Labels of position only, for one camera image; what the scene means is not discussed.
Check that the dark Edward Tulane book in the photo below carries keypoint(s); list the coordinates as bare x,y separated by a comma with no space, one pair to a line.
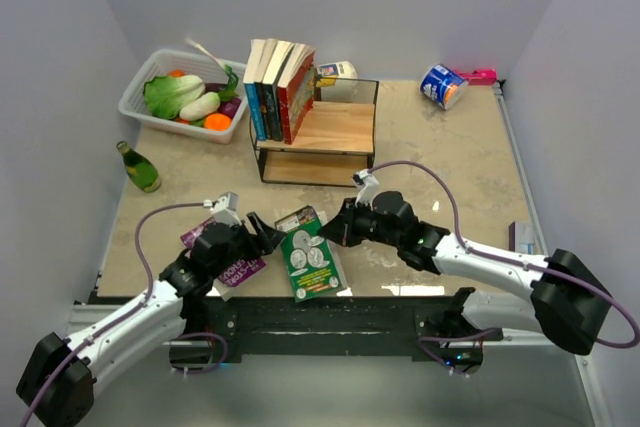
266,93

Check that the white toy radish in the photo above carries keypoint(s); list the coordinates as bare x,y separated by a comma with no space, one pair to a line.
201,107

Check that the white plastic basket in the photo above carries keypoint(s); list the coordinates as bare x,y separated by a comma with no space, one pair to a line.
223,77

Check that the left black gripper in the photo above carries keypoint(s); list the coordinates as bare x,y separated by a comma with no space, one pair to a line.
264,241

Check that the purple 117-storey treehouse book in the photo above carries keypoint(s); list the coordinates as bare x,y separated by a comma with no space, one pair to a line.
234,276

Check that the wood and wire shelf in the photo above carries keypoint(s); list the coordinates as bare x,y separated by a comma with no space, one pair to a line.
335,140

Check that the green glass bottle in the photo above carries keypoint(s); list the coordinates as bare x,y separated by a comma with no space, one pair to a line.
142,173

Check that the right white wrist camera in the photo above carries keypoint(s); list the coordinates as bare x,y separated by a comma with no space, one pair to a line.
368,187

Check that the toy cabbage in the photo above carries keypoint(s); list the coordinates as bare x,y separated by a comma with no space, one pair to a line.
165,96

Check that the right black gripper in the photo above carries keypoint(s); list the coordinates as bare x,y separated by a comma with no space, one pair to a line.
342,228

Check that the orange toy fruit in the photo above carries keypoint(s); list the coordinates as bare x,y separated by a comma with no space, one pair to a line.
217,122

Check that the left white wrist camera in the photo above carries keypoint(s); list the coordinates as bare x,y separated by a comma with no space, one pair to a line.
223,209

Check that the blue 26-storey treehouse book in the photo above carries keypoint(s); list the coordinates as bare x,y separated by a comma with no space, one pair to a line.
251,89

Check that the white cartoon mug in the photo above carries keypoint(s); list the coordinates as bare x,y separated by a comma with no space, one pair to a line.
335,82

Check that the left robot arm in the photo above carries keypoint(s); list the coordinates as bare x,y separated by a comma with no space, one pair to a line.
64,376

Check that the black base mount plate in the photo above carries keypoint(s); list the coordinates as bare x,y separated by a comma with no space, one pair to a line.
334,326

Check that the purple toy eggplant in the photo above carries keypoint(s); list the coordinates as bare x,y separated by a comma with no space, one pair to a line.
230,107

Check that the red patterned book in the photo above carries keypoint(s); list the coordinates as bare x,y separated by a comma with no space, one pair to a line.
295,90

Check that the small box at table edge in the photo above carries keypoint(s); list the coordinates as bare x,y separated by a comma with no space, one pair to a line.
521,237

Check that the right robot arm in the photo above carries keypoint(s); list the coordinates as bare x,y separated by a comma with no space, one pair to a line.
555,295

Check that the pink stapler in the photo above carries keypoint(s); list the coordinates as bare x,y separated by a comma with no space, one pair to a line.
480,77

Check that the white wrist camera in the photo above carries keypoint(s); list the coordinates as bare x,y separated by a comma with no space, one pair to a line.
368,187
223,209

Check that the orange toy carrot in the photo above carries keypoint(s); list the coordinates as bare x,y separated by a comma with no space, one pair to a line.
176,73

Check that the green coin book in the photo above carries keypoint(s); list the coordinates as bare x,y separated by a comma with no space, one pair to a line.
312,265

